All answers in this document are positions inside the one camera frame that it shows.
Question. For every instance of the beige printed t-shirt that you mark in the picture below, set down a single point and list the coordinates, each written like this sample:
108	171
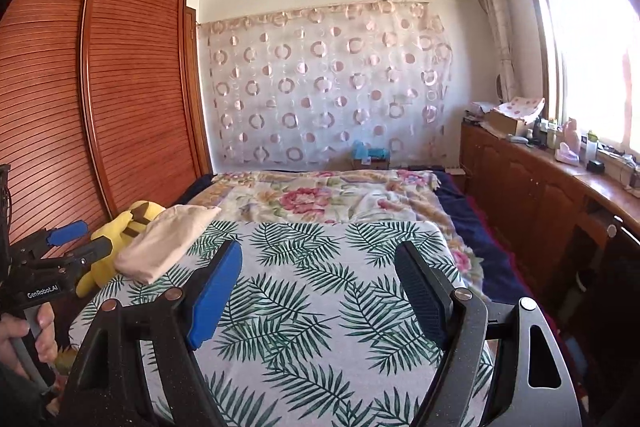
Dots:
160	242

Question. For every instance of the person's left forearm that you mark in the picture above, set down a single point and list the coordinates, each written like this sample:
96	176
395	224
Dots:
17	399

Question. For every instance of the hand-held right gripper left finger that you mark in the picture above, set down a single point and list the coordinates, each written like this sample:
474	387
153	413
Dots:
212	292

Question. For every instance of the person's left hand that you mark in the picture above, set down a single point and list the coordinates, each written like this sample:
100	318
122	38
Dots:
47	322

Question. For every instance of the dark wooden chair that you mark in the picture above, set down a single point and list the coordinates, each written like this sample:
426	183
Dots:
610	307

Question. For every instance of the wooden sideboard cabinet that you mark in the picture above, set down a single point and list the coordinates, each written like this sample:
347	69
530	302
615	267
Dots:
525	177

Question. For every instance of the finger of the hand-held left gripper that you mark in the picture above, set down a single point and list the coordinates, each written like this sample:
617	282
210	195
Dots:
95	251
67	231

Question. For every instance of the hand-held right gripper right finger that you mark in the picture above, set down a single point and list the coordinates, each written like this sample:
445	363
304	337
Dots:
425	297

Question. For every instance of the pink dotted cloth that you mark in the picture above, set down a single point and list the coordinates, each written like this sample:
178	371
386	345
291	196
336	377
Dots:
522	108

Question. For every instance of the white bottle green cap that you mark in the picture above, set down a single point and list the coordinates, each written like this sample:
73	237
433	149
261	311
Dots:
590	149

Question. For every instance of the wooden framed window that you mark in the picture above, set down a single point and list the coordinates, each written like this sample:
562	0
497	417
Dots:
590	42

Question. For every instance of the yellow plush toy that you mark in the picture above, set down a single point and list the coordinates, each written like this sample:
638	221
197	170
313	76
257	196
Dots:
107	247

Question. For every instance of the white gathered window curtain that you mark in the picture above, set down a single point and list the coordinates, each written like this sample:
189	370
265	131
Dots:
495	17

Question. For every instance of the cardboard box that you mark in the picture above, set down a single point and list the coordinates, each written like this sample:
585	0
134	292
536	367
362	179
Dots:
505	123

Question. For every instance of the floral blanket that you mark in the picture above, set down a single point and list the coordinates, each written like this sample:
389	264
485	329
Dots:
300	199

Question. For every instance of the blue toy box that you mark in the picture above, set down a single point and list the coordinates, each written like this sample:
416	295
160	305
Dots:
371	151

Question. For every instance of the sheer circle-patterned curtain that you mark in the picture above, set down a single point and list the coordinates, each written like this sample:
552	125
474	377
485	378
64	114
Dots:
325	82

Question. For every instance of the small black box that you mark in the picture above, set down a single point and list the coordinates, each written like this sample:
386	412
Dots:
595	167

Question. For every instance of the pink figurine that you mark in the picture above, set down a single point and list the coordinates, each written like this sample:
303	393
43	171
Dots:
569	142

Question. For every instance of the wooden louvered wardrobe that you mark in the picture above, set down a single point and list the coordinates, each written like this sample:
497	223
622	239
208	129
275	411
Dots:
140	82

